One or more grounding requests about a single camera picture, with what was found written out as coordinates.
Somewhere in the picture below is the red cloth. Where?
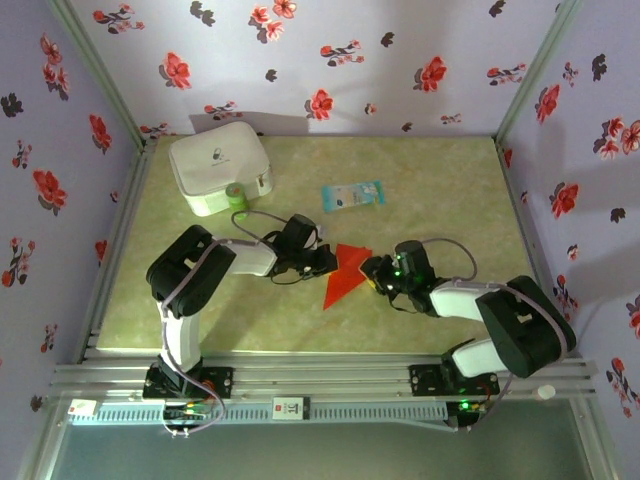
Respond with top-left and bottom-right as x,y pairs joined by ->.
322,243 -> 375,311

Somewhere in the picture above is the light blue wipes packet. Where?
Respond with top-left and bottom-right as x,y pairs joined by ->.
320,179 -> 387,215

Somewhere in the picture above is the green cylindrical can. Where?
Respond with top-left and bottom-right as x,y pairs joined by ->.
224,182 -> 250,221

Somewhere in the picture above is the white zippered pouch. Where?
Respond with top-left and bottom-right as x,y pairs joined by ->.
167,120 -> 276,219

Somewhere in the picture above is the white red label card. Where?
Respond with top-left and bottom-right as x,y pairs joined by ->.
272,396 -> 311,423

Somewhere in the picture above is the small white box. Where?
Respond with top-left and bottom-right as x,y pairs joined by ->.
67,398 -> 101,420

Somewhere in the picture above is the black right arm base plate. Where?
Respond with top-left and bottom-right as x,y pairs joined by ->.
408,363 -> 501,397

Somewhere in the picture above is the long aluminium base rail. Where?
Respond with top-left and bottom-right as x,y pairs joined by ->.
48,352 -> 599,401

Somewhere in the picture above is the black controller board with wires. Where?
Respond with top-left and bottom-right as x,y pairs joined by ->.
446,398 -> 489,419
162,402 -> 214,424

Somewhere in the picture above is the grey slotted cable duct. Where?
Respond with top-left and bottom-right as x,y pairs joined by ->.
94,401 -> 450,425

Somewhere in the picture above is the aluminium side rail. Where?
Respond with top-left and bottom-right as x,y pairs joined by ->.
493,138 -> 584,360
74,137 -> 159,364

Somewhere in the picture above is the lavender right arm cable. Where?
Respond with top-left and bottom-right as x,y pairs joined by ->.
422,237 -> 571,434

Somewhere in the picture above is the lavender arm cable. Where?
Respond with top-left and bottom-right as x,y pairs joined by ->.
422,237 -> 571,434
158,209 -> 291,439

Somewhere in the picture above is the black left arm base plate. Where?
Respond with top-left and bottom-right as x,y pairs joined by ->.
142,364 -> 235,400

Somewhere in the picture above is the lavender left arm cable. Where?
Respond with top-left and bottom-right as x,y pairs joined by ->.
158,209 -> 291,439

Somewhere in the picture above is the aluminium corner post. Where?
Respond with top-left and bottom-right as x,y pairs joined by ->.
493,0 -> 586,144
43,0 -> 149,149

